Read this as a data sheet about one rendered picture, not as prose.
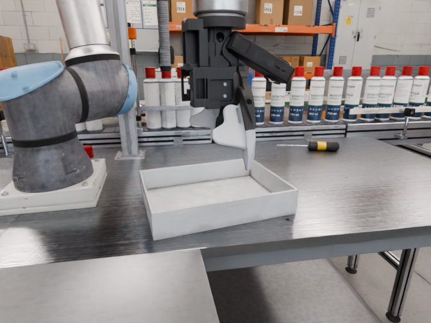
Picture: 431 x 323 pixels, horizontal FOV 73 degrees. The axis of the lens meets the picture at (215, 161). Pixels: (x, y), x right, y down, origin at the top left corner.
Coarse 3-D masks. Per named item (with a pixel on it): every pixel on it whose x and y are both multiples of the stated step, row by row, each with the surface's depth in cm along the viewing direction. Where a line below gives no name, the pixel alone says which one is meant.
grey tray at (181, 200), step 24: (168, 168) 65; (192, 168) 67; (216, 168) 69; (240, 168) 72; (264, 168) 65; (144, 192) 55; (168, 192) 64; (192, 192) 64; (216, 192) 64; (240, 192) 64; (264, 192) 64; (288, 192) 54; (168, 216) 47; (192, 216) 49; (216, 216) 50; (240, 216) 52; (264, 216) 54
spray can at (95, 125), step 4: (92, 120) 96; (96, 120) 97; (100, 120) 98; (88, 124) 97; (92, 124) 97; (96, 124) 97; (100, 124) 98; (88, 128) 97; (92, 128) 97; (96, 128) 98; (100, 128) 99
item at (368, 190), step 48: (192, 144) 102; (384, 144) 102; (336, 192) 65; (384, 192) 65; (0, 240) 48; (48, 240) 48; (96, 240) 48; (144, 240) 48; (192, 240) 48; (240, 240) 48; (288, 240) 48; (336, 240) 50
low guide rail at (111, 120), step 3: (111, 117) 103; (114, 117) 103; (117, 117) 103; (144, 117) 104; (3, 120) 98; (102, 120) 102; (105, 120) 103; (108, 120) 103; (111, 120) 103; (114, 120) 103; (117, 120) 103; (141, 120) 105; (144, 120) 105; (3, 123) 97; (102, 123) 103; (105, 123) 103; (108, 123) 103; (111, 123) 103; (114, 123) 103; (117, 123) 104; (3, 126) 98; (6, 126) 98
